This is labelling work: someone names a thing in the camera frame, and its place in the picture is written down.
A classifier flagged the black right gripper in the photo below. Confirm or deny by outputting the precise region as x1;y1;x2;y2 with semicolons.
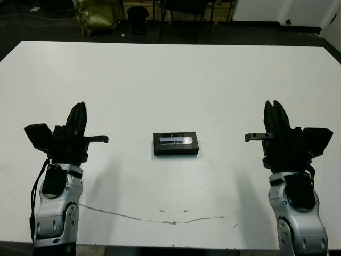
244;100;313;173

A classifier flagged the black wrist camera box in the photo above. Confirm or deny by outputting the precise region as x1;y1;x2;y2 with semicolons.
302;127;335;158
23;123;54;153

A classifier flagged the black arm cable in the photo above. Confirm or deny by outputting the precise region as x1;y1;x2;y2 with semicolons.
305;161;318;195
28;157;53;241

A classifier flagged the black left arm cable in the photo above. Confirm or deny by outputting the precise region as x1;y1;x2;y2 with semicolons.
28;157;53;241

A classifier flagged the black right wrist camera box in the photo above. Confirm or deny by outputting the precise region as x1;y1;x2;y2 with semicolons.
302;127;335;158

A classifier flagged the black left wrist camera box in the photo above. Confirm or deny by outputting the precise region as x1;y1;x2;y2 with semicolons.
23;123;54;153

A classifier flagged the black printed box lid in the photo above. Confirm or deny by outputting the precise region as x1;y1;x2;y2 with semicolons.
152;131;200;157

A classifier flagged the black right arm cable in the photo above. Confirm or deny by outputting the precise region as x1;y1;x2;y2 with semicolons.
305;161;318;195

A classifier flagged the pale floor cable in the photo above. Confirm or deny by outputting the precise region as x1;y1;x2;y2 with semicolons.
0;13;78;27

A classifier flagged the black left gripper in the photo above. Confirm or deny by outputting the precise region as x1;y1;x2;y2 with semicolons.
44;101;110;165

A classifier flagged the black waste bin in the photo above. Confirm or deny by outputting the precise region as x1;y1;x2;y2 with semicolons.
127;6;150;35

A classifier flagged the yellow plastic bag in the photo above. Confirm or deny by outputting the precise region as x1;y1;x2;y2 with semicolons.
75;0;118;37

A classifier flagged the black mesh office chair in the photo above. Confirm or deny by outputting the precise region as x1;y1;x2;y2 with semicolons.
159;0;215;44

